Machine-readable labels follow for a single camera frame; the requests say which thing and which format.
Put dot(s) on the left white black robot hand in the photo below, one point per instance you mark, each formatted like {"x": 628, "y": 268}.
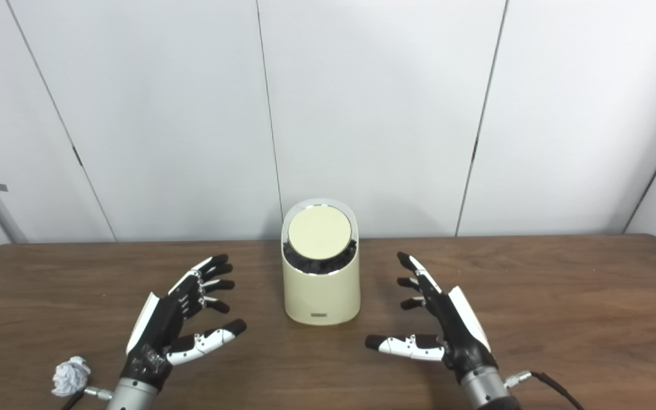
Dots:
{"x": 157, "y": 330}

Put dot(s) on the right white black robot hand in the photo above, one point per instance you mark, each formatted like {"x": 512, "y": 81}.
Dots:
{"x": 459, "y": 336}

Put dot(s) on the cream-colored bin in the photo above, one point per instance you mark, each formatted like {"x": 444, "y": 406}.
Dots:
{"x": 321, "y": 296}

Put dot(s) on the black bin liner bag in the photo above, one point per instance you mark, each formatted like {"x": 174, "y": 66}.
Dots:
{"x": 319, "y": 265}

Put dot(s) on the white paper ball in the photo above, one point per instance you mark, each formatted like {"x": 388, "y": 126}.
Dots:
{"x": 70, "y": 376}

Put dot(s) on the cream round bin lid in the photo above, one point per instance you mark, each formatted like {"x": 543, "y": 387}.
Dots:
{"x": 319, "y": 232}

